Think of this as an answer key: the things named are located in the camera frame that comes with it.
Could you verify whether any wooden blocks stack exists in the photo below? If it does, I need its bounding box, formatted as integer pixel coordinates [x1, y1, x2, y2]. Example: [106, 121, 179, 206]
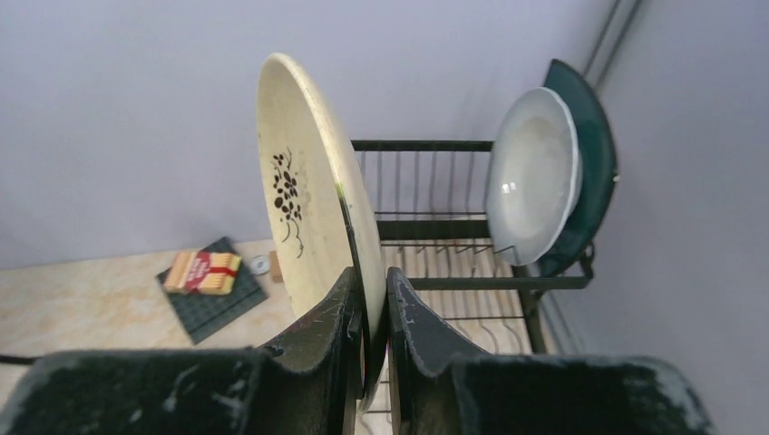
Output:
[161, 250, 242, 295]

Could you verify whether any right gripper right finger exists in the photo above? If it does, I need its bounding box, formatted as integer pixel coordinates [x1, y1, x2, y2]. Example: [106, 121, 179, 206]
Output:
[387, 267, 715, 434]

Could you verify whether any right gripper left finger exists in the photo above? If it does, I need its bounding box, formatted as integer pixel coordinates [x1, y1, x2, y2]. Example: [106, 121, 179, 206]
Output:
[1, 267, 363, 434]

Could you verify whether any small round clear cap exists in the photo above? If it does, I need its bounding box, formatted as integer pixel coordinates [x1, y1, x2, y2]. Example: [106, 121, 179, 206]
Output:
[248, 255, 271, 276]

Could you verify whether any black wire dish rack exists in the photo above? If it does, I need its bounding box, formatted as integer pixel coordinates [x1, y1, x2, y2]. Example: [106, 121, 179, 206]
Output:
[353, 140, 593, 354]

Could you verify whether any cream floral ceramic plate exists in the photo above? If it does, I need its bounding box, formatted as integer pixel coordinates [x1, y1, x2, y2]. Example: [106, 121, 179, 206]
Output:
[257, 53, 387, 413]

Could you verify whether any teal square plate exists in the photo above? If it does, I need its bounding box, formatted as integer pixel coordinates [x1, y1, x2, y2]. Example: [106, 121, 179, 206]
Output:
[538, 59, 618, 276]

